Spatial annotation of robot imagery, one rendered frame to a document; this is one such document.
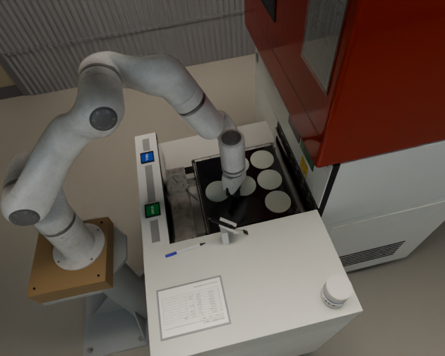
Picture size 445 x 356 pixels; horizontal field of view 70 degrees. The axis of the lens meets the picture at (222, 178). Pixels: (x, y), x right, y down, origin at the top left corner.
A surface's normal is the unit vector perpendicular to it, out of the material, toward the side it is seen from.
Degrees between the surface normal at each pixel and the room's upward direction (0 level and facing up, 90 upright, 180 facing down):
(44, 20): 90
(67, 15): 90
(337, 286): 0
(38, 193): 72
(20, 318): 0
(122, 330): 0
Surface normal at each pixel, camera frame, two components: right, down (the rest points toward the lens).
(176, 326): -0.08, -0.58
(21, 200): 0.34, 0.28
